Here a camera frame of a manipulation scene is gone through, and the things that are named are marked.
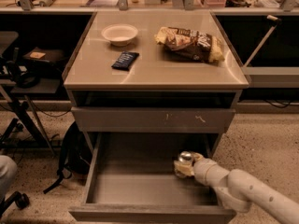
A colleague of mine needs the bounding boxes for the grey drawer cabinet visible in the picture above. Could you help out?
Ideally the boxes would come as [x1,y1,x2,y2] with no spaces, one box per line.
[64,8,249,155]

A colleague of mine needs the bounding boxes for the brown chip bag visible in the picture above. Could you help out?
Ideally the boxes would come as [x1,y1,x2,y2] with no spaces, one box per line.
[154,27,224,63]

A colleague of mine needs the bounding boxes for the grey stick with tip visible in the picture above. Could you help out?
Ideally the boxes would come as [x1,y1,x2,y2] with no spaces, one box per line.
[243,15,281,67]

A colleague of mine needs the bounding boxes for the person in grey trousers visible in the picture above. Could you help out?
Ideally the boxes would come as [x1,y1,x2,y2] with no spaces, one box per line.
[0,155,17,201]

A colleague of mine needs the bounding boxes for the dark blue snack bar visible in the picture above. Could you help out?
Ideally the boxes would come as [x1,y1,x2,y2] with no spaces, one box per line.
[111,51,139,71]

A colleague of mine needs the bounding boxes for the grey side desk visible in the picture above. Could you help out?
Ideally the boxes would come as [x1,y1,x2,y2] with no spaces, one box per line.
[0,31,62,156]

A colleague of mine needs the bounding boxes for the white paper bowl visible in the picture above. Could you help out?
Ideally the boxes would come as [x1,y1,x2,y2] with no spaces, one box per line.
[101,24,138,47]

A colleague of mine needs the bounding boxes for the silver soda can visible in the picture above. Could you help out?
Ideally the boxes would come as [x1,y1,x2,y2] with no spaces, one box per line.
[178,151,194,167]

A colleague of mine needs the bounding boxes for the open grey drawer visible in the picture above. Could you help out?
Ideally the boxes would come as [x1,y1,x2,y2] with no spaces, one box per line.
[69,133,235,224]

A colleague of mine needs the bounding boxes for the black office chair base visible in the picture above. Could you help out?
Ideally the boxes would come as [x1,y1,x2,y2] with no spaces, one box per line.
[0,191,30,216]

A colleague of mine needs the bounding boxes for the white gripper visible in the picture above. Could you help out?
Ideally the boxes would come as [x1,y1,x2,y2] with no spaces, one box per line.
[174,153,229,187]

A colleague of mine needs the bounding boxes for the closed grey drawer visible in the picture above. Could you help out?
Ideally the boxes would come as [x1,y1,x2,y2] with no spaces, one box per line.
[72,107,235,133]

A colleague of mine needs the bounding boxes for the dark bag with label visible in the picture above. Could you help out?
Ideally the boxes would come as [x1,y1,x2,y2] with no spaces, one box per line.
[22,47,65,63]

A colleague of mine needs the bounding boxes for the black backpack on floor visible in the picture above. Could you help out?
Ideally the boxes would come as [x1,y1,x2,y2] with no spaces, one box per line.
[43,122,93,194]

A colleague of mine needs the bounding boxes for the black headphones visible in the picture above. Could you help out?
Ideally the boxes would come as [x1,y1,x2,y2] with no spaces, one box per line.
[6,61,40,89]

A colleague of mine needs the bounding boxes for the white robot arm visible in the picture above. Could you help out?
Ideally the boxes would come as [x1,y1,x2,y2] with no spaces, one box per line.
[174,151,299,224]

